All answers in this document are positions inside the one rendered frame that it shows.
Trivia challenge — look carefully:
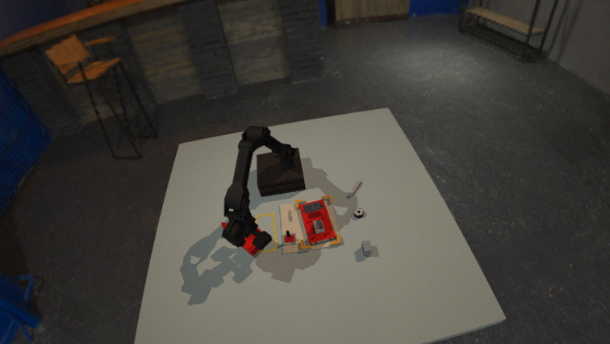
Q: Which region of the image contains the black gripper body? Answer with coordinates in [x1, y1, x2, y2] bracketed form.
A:
[244, 216, 272, 250]

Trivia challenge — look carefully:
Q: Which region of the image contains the grey flat bar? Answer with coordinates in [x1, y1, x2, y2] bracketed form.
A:
[349, 180, 361, 198]

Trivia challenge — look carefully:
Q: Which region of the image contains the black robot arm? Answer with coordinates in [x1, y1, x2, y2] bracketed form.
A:
[222, 126, 295, 247]

